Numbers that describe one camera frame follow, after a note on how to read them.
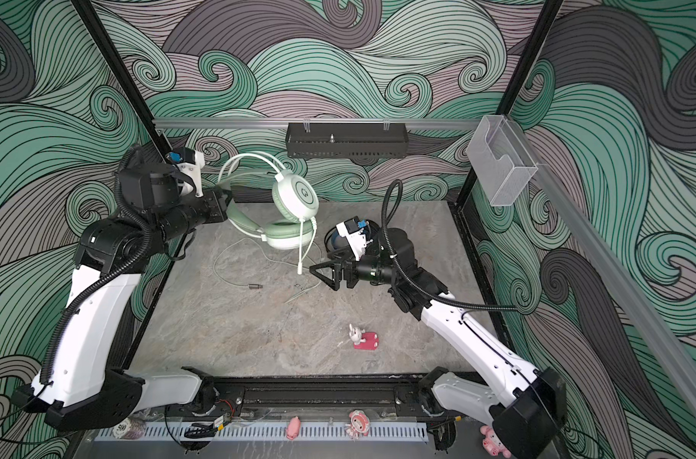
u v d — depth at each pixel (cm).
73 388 35
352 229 59
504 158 77
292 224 53
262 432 70
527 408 36
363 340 79
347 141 95
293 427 68
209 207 52
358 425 67
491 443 65
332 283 58
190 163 50
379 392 77
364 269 60
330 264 57
